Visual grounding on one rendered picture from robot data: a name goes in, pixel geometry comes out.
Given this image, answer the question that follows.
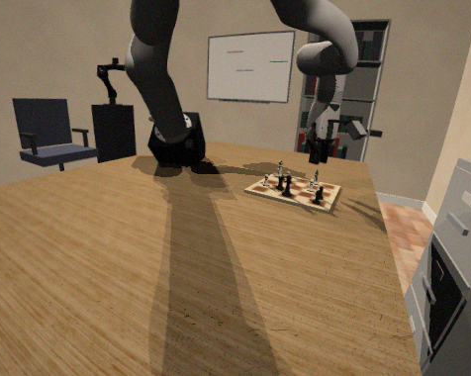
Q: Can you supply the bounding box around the chessboard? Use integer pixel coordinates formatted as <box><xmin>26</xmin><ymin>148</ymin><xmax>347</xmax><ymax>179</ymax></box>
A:
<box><xmin>244</xmin><ymin>173</ymin><xmax>340</xmax><ymax>213</ymax></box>

